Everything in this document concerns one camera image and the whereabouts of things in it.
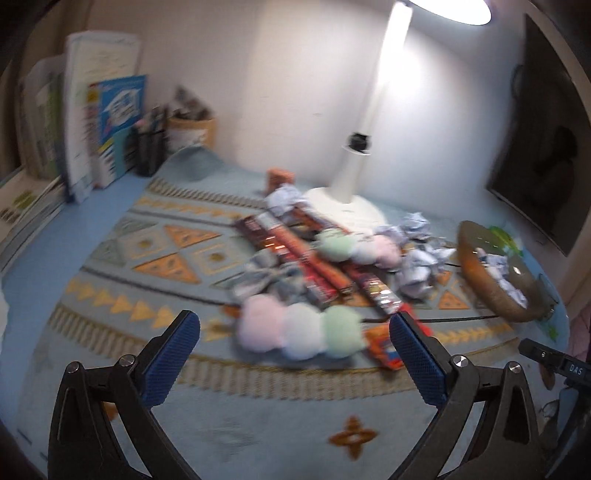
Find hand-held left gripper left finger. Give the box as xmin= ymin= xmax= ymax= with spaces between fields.
xmin=48 ymin=310 xmax=201 ymax=480

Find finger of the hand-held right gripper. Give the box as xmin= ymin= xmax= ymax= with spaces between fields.
xmin=518 ymin=338 xmax=561 ymax=367

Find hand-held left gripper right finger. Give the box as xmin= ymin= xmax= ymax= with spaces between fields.
xmin=389 ymin=310 xmax=548 ymax=480

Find woven brown basket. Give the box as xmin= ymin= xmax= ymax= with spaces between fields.
xmin=456 ymin=220 xmax=559 ymax=323

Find orange flat snack packet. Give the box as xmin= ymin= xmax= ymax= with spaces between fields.
xmin=365 ymin=316 xmax=434 ymax=373

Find patterned woven table mat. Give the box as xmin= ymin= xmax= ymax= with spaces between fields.
xmin=9 ymin=147 xmax=557 ymax=480

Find white desk lamp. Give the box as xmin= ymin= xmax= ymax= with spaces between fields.
xmin=302 ymin=0 xmax=492 ymax=236

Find black flat monitor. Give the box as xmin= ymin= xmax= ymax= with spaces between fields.
xmin=485 ymin=13 xmax=586 ymax=257

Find small orange box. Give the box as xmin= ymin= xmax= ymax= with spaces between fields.
xmin=266 ymin=168 xmax=296 ymax=195

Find black mesh pen holder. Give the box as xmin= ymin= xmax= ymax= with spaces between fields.
xmin=129 ymin=106 xmax=170 ymax=178

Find kraft paper storage box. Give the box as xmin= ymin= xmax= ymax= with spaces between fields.
xmin=166 ymin=87 xmax=218 ymax=154

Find blue cover book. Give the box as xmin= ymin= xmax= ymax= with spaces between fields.
xmin=88 ymin=75 xmax=148 ymax=190

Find pale upright file folders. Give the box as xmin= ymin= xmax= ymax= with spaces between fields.
xmin=17 ymin=54 xmax=68 ymax=182

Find row of upright books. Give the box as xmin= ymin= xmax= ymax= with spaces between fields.
xmin=64 ymin=31 xmax=142 ymax=205

